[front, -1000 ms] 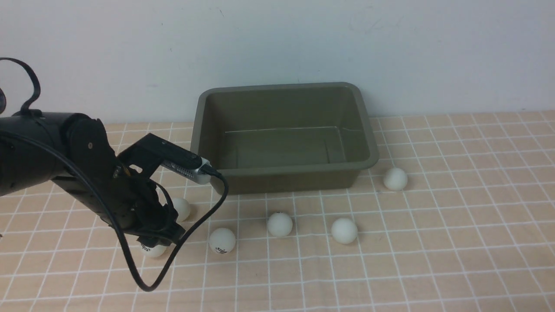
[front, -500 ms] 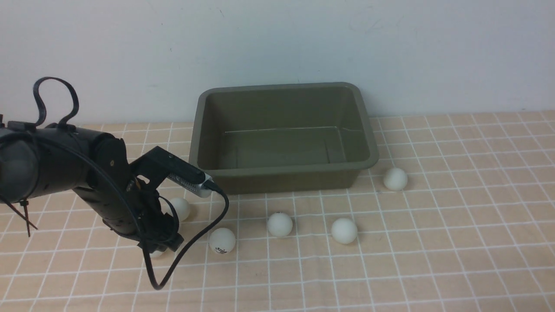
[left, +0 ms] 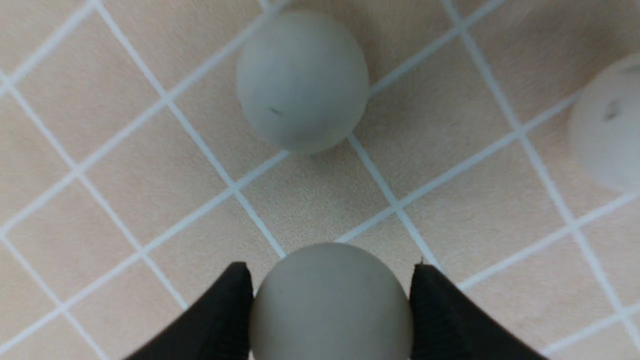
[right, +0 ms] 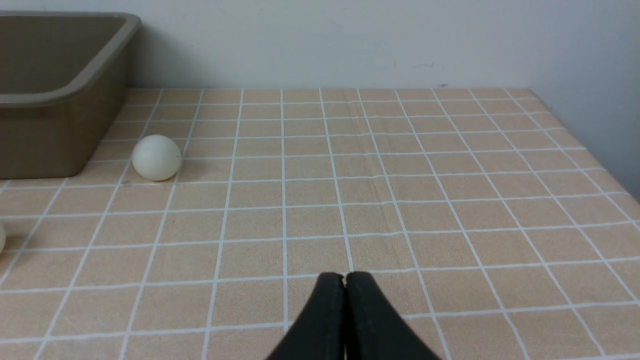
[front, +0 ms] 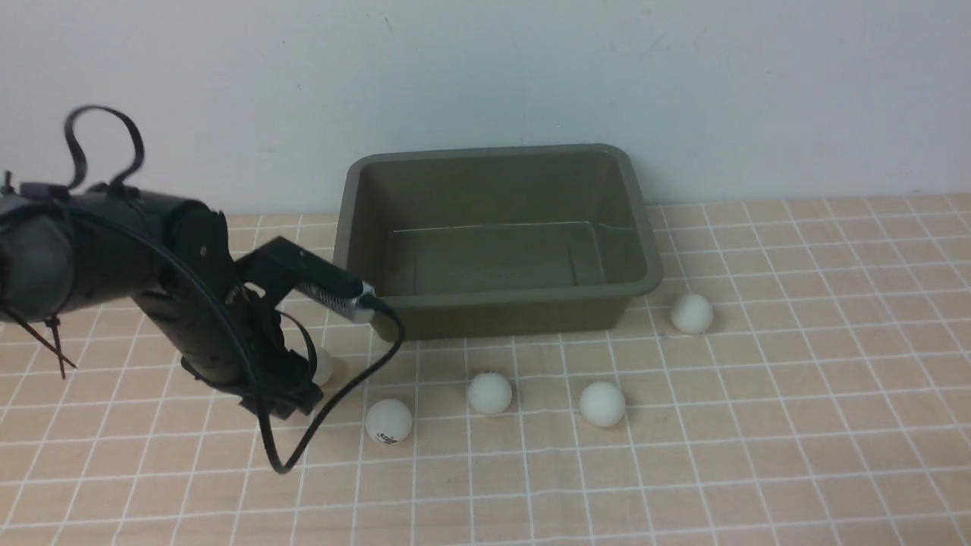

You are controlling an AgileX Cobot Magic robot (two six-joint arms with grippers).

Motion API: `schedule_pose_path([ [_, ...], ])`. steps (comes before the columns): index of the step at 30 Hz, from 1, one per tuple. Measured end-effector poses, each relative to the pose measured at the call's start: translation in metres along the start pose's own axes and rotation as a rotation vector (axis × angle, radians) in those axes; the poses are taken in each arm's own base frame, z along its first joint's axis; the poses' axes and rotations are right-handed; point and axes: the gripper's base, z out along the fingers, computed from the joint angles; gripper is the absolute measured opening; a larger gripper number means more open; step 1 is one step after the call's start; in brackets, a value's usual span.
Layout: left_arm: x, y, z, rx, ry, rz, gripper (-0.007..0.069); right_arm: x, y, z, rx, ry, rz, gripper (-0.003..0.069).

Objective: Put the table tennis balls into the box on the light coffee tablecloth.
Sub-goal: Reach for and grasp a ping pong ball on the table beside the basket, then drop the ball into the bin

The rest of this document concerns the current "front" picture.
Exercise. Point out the white ball with dark mark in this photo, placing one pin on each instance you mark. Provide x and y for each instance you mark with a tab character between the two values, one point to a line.
489	393

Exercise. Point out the plain white ball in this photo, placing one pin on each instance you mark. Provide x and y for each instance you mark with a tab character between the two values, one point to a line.
324	367
602	404

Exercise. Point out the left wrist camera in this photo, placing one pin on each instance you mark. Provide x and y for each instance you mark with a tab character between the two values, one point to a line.
280	266

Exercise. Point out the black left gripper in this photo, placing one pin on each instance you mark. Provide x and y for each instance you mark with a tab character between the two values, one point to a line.
198	236

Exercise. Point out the white ball with logo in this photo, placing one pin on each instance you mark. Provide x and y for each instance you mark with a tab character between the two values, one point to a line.
389	422

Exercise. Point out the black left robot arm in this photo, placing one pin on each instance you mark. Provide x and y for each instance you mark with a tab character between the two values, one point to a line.
54	263

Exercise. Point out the olive green plastic bin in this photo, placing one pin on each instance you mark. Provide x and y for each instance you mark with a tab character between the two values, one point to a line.
499	242

